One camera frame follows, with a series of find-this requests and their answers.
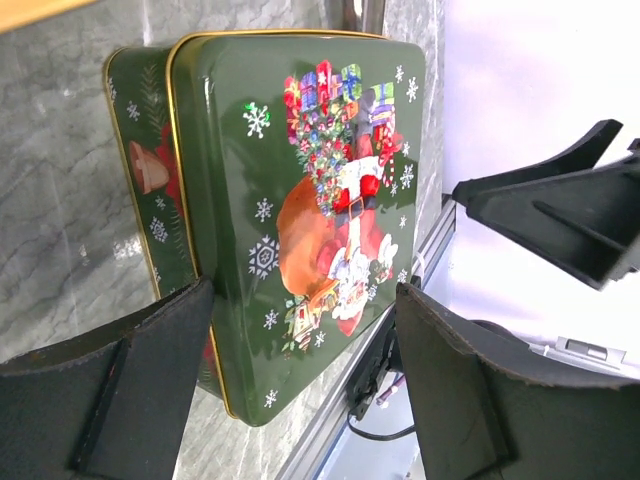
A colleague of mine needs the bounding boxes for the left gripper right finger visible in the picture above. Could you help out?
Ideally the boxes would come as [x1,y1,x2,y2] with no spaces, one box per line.
[396,283,639,479]

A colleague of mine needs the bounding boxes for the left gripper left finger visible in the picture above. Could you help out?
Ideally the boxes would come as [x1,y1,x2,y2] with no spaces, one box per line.
[1,277,214,479]

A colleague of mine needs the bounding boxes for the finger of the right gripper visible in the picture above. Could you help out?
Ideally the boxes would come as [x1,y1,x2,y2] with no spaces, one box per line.
[466,151,639,290]
[452,119,623,203]

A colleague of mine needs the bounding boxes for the metal tongs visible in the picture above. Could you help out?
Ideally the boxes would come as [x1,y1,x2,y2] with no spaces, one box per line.
[339,0,386,35]

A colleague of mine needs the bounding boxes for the gold tin lid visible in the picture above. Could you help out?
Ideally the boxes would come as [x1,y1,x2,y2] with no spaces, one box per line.
[165,28,427,427]

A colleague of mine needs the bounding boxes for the green christmas cookie tin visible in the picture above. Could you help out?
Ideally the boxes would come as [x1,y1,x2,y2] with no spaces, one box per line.
[103,45,236,419]

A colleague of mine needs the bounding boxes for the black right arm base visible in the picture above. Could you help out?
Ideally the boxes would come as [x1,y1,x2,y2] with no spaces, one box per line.
[346,309,403,420]

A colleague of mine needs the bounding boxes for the yellow plastic tray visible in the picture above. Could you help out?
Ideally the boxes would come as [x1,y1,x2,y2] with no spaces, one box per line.
[0,0,94,33]

